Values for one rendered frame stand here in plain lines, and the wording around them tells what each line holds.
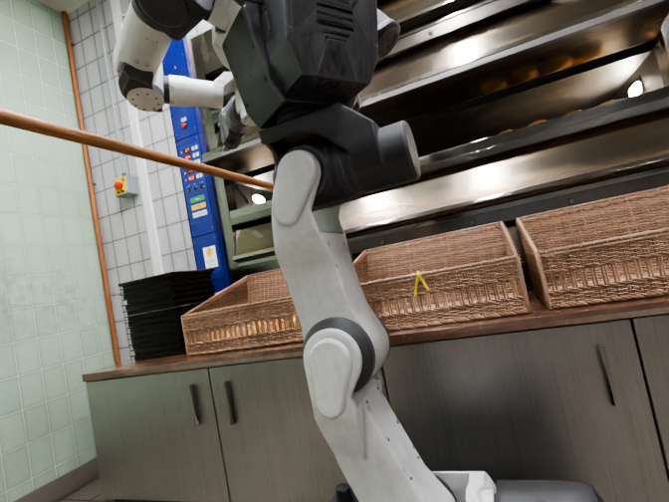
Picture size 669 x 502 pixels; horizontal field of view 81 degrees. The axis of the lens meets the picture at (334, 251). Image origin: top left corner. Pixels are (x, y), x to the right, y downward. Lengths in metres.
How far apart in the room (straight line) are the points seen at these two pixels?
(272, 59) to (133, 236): 1.79
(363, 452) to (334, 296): 0.29
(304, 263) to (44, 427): 1.83
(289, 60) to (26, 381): 1.95
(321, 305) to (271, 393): 0.62
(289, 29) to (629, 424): 1.09
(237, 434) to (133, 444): 0.47
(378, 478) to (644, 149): 1.36
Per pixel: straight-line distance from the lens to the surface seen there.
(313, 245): 0.74
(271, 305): 1.34
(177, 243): 2.21
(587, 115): 1.71
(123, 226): 2.49
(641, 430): 1.19
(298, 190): 0.73
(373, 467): 0.82
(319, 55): 0.76
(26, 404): 2.34
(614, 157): 1.69
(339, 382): 0.72
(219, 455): 1.52
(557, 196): 1.64
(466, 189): 1.63
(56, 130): 1.04
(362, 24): 0.84
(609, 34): 1.74
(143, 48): 0.98
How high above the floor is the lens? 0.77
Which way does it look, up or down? 4 degrees up
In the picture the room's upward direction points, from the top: 11 degrees counter-clockwise
